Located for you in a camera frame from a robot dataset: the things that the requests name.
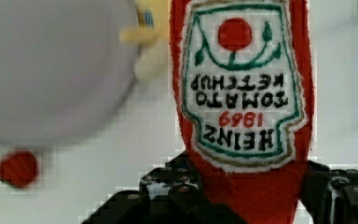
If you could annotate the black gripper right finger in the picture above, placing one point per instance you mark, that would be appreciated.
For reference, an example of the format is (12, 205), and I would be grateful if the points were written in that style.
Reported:
(330, 195)

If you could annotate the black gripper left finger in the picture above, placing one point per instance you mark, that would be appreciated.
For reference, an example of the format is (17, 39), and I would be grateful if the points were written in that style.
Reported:
(171, 194)

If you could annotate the red plush ketchup bottle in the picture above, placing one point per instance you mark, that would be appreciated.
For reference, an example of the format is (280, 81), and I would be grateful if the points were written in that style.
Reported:
(241, 75)

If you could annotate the small red strawberry toy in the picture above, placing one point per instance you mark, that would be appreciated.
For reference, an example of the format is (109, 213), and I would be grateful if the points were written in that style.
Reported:
(19, 169)

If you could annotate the yellow plush banana toy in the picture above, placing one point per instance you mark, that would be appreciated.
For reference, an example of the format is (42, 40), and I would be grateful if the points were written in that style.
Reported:
(153, 35)

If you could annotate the lilac round plate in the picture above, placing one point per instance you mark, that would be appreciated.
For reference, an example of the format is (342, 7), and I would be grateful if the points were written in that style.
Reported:
(63, 69)

